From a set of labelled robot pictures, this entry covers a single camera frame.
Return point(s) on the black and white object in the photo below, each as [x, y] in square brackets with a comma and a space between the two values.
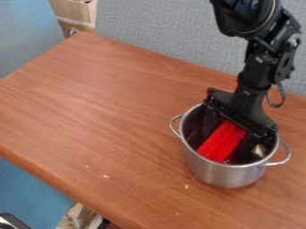
[10, 222]

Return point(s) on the stainless steel pot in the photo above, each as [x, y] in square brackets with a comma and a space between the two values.
[227, 174]

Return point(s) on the wooden table leg frame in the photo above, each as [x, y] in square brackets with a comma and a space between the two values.
[80, 218]

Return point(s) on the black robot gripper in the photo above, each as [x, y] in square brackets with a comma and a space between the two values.
[243, 108]

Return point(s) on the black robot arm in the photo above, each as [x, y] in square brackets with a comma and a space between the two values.
[272, 30]

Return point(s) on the red rectangular block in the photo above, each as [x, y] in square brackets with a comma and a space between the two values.
[223, 142]

